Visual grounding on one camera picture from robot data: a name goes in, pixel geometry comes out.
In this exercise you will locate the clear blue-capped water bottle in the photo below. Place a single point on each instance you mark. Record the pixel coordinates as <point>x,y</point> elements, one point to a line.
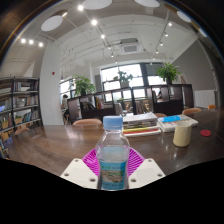
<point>112,160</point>

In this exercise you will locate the low dark open shelf unit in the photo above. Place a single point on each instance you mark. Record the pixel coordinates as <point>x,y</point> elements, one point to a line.
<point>170,106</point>

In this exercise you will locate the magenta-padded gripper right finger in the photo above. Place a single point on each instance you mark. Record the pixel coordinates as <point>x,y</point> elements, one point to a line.
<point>146,172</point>

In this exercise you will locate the small ceiling spotlights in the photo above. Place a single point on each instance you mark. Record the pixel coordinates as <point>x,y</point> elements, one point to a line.
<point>94,22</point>

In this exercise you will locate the ceiling air conditioner unit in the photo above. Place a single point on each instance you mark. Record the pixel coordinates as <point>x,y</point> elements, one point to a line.
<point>130,48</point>

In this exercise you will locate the stack of books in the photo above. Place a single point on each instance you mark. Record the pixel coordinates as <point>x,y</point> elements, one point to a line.
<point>140,125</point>

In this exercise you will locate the person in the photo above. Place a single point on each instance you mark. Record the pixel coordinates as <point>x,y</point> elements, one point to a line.
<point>65,103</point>
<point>159,95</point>

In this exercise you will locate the round white pendant lamps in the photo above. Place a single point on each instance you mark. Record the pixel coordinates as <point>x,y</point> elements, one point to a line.
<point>51,23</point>

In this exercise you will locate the blue-cover book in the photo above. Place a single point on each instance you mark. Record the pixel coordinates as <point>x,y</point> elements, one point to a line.
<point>173,119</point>

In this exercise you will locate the flat round red coaster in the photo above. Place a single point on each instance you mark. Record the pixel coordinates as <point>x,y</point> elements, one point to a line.
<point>205,133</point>

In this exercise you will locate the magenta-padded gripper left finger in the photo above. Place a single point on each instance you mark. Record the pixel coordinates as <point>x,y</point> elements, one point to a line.
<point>78,172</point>

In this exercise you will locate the white wall radiator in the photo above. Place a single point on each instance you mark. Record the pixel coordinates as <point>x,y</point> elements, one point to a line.
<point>204,99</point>

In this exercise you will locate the small plant in white pot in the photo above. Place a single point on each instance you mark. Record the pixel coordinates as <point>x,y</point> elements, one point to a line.
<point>125,78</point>

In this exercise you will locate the tall dark bookshelf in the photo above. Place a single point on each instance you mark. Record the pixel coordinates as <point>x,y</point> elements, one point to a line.
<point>23,106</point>

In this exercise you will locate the large leafy green potted plant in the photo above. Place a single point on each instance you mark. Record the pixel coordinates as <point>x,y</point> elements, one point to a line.
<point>167,71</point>

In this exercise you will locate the bushy green potted plant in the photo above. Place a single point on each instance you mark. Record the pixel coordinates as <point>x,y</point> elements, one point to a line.
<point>83,86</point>

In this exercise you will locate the orange chairs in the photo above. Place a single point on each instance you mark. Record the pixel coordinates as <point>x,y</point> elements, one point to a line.
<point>87,122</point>

